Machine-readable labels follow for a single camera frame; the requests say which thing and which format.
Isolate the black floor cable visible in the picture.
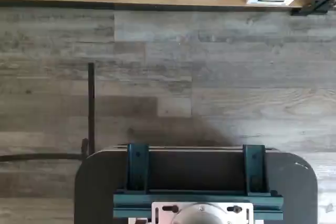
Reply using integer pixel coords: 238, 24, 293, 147
0, 62, 96, 162

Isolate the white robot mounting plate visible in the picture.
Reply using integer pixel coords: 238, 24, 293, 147
151, 201, 254, 224

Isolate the green metal clamp bracket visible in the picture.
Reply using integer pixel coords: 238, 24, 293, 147
127, 143, 150, 196
242, 144, 271, 196

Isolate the black robot cart top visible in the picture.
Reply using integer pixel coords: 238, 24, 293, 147
74, 144, 319, 224

